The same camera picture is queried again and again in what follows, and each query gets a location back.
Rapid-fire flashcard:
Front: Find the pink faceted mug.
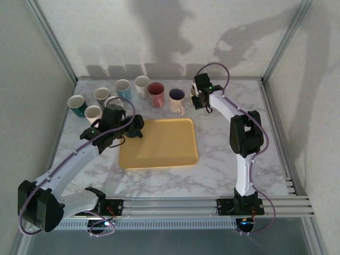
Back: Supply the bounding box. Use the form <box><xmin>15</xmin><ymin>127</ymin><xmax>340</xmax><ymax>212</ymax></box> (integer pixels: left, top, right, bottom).
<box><xmin>104</xmin><ymin>96</ymin><xmax>123</xmax><ymax>109</ymax></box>

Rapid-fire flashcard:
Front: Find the large pale pink mug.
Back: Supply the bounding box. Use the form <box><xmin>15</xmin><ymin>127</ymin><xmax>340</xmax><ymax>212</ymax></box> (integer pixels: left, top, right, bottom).
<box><xmin>83</xmin><ymin>105</ymin><xmax>103</xmax><ymax>124</ymax></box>

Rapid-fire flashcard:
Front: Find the navy blue mug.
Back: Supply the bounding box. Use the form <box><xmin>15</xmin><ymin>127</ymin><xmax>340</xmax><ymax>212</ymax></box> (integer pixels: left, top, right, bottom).
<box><xmin>94</xmin><ymin>87</ymin><xmax>112</xmax><ymax>106</ymax></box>

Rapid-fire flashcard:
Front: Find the light blue mug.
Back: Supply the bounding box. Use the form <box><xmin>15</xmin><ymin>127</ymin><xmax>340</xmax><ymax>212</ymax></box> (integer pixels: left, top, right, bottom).
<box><xmin>114</xmin><ymin>79</ymin><xmax>132</xmax><ymax>101</ymax></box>

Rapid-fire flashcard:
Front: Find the light pink mug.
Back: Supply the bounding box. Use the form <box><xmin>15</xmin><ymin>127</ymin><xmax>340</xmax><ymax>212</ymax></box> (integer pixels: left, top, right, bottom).
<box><xmin>168</xmin><ymin>88</ymin><xmax>186</xmax><ymax>116</ymax></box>

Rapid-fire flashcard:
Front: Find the dark teal mug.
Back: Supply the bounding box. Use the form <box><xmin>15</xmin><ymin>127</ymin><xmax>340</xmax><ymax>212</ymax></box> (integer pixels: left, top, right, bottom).
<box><xmin>66</xmin><ymin>95</ymin><xmax>88</xmax><ymax>118</ymax></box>

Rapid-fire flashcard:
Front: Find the white faceted mug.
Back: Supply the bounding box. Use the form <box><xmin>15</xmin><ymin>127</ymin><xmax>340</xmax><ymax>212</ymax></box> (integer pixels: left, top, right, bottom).
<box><xmin>134</xmin><ymin>75</ymin><xmax>151</xmax><ymax>99</ymax></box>

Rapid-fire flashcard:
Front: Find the pink patterned mug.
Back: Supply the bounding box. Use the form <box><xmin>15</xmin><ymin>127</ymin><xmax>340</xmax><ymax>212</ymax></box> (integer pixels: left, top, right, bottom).
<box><xmin>147</xmin><ymin>82</ymin><xmax>165</xmax><ymax>108</ymax></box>

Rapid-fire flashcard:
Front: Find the yellow plastic tray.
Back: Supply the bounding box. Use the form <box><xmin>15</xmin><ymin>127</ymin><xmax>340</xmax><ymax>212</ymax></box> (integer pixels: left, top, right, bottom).
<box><xmin>118</xmin><ymin>118</ymin><xmax>199</xmax><ymax>170</ymax></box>

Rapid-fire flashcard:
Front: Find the black base electronics board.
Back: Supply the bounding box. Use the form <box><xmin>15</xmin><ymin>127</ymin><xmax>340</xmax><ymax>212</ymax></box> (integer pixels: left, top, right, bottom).
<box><xmin>235</xmin><ymin>217</ymin><xmax>256</xmax><ymax>234</ymax></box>
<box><xmin>86</xmin><ymin>218</ymin><xmax>111</xmax><ymax>230</ymax></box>

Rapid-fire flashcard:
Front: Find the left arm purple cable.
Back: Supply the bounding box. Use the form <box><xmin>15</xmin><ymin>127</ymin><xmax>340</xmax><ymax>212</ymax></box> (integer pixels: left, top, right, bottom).
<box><xmin>18</xmin><ymin>97</ymin><xmax>135</xmax><ymax>237</ymax></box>

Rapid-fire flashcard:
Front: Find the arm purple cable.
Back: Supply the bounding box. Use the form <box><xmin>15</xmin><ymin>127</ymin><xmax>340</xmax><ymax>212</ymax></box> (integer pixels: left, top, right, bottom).
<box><xmin>196</xmin><ymin>62</ymin><xmax>277</xmax><ymax>236</ymax></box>
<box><xmin>18</xmin><ymin>97</ymin><xmax>135</xmax><ymax>237</ymax></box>

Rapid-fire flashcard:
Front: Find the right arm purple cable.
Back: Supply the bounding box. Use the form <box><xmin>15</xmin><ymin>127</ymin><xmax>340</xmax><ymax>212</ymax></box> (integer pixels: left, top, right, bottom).
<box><xmin>196</xmin><ymin>62</ymin><xmax>277</xmax><ymax>236</ymax></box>

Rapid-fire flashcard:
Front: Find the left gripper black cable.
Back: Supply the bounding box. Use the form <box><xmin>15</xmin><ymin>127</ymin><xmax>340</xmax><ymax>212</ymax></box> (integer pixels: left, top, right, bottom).
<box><xmin>108</xmin><ymin>135</ymin><xmax>126</xmax><ymax>148</ymax></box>

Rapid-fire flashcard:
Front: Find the thin aluminium table rail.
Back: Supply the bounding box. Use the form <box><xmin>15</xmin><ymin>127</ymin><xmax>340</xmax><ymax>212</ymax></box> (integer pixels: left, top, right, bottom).
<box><xmin>75</xmin><ymin>76</ymin><xmax>264</xmax><ymax>81</ymax></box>

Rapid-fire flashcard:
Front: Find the aluminium side rail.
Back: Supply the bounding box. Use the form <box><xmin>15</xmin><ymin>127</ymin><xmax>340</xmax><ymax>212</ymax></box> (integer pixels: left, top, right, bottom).
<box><xmin>259</xmin><ymin>79</ymin><xmax>307</xmax><ymax>199</ymax></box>

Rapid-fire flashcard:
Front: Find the aluminium frame post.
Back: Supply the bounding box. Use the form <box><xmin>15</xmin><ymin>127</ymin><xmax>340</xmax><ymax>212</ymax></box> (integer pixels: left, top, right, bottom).
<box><xmin>9</xmin><ymin>233</ymin><xmax>30</xmax><ymax>255</ymax></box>
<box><xmin>301</xmin><ymin>216</ymin><xmax>328</xmax><ymax>255</ymax></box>
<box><xmin>261</xmin><ymin>0</ymin><xmax>316</xmax><ymax>86</ymax></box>
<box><xmin>25</xmin><ymin>0</ymin><xmax>78</xmax><ymax>84</ymax></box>

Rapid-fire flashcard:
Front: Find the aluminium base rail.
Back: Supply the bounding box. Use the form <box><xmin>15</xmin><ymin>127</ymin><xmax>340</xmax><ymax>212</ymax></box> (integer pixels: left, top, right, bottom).
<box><xmin>59</xmin><ymin>196</ymin><xmax>314</xmax><ymax>219</ymax></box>

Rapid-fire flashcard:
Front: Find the grey slotted cable duct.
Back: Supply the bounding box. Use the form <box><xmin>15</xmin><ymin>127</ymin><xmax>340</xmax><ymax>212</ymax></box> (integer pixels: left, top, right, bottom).
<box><xmin>57</xmin><ymin>219</ymin><xmax>239</xmax><ymax>231</ymax></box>

